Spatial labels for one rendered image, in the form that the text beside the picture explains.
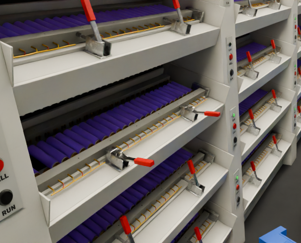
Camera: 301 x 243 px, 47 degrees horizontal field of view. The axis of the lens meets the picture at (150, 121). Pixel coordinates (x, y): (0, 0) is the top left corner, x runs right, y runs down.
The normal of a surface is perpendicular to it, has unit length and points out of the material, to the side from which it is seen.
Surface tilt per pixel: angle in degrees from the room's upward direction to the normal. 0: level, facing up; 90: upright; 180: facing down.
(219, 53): 90
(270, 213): 0
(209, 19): 90
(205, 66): 90
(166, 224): 21
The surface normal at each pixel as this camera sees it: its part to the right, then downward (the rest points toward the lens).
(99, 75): 0.80, 0.41
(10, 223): 0.81, 0.08
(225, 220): -0.57, 0.33
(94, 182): 0.17, -0.85
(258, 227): -0.12, -0.94
